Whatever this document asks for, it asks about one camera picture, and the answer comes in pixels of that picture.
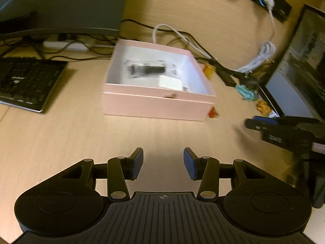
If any white cable with plug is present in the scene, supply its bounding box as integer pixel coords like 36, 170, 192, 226
152, 0, 277, 74

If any black cable connector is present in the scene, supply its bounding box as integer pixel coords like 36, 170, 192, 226
239, 76, 259, 88

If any teal toy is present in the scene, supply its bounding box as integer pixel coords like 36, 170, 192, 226
235, 84, 257, 101

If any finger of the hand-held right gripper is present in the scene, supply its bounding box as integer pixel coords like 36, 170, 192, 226
244, 115, 280, 133

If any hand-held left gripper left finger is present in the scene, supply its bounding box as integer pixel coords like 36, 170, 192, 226
60, 147, 144, 201

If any black keyboard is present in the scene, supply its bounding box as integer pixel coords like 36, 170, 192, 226
0, 57, 68, 113

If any black cylinder in clear bag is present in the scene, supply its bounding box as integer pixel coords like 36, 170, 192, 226
126, 63, 167, 78

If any dark computer monitor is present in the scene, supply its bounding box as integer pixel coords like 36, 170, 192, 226
0, 0, 131, 40

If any white power strip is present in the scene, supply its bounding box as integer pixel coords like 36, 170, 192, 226
43, 39, 88, 52

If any black cable bundle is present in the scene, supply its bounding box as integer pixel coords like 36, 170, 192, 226
0, 19, 254, 82

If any pink cardboard box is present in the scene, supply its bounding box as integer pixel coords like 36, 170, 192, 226
102, 39, 217, 122

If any orange-brown figurine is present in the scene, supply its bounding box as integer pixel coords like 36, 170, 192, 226
256, 100, 272, 115

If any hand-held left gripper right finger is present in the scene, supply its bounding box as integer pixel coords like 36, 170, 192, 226
183, 147, 267, 202

